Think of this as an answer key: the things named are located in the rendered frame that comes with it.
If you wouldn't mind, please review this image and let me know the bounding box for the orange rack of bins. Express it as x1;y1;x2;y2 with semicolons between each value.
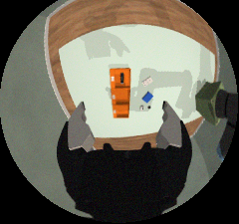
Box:
110;68;130;118

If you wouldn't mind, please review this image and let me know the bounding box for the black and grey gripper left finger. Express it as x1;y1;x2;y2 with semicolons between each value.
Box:
57;102;95;188

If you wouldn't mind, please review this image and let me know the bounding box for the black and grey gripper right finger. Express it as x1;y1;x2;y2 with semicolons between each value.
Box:
155;101;192;183

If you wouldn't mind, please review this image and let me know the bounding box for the white domino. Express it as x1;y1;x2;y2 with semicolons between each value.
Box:
142;77;153;86

